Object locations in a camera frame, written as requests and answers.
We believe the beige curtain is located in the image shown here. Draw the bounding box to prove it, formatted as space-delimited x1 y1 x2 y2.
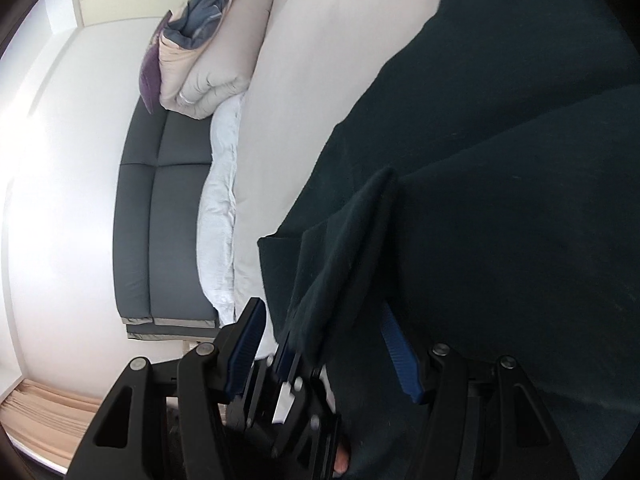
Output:
0 379 103 461

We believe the dark green garment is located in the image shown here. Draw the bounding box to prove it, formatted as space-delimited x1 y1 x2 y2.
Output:
257 0 640 480

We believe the white pillow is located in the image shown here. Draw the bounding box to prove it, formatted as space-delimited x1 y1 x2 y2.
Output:
196 91 246 326

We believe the person's left hand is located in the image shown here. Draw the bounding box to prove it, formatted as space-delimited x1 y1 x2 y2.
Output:
334 440 353 476

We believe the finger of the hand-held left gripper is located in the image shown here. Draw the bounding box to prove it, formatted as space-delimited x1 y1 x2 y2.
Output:
229 332 301 432
272 367 347 480

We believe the grey padded headboard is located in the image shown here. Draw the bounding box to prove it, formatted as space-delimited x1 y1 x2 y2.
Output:
114 95 221 342

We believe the blue grey blanket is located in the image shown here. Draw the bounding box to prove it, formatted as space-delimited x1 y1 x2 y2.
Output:
167 0 251 51

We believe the folded beige comforter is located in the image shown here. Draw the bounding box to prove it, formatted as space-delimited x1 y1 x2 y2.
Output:
157 0 277 121

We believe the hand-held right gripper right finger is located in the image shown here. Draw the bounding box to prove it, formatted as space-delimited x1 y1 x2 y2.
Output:
382 304 576 480

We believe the purple pillow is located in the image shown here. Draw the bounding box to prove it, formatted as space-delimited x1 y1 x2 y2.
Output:
139 12 173 115

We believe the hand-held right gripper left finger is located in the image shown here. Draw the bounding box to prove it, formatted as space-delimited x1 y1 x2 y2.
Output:
67 297 268 480

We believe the bed with pale sheet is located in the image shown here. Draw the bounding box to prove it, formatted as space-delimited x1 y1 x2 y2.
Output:
232 0 446 411

